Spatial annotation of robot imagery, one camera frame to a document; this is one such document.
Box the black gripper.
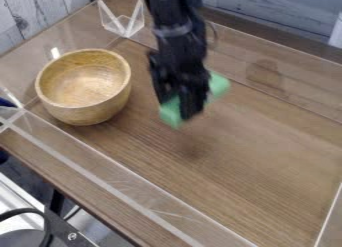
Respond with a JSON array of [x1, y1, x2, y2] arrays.
[[148, 24, 209, 120]]

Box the green rectangular block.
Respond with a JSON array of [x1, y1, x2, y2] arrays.
[[159, 71, 231, 129]]

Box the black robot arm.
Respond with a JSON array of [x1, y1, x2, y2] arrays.
[[144, 0, 211, 120]]

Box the light wooden bowl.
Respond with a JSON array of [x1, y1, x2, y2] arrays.
[[34, 49, 132, 126]]

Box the black table leg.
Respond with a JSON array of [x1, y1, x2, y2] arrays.
[[49, 190, 65, 216]]

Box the clear acrylic corner bracket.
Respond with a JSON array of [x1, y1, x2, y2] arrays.
[[97, 0, 145, 38]]

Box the clear acrylic tray wall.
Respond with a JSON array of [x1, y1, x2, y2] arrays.
[[0, 4, 342, 247]]

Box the black metal bracket with screw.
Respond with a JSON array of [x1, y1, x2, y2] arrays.
[[45, 210, 98, 247]]

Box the black cable lower left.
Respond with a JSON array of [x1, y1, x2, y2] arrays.
[[0, 207, 56, 247]]

